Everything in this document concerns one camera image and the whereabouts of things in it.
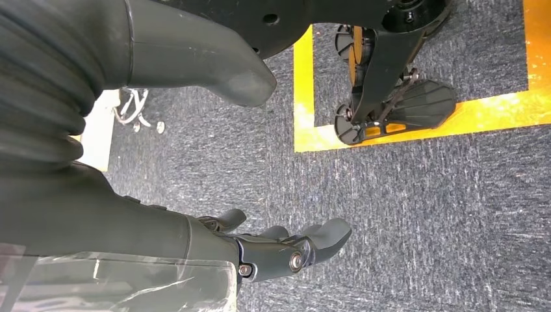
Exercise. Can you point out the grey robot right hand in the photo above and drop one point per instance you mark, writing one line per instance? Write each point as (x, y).
(107, 224)

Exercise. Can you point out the clear plastic film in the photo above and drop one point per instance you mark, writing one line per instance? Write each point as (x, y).
(129, 284)

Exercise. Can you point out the pale desk side panel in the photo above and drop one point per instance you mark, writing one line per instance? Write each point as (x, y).
(101, 137)

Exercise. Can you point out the black robot foot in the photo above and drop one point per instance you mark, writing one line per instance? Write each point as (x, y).
(426, 103)

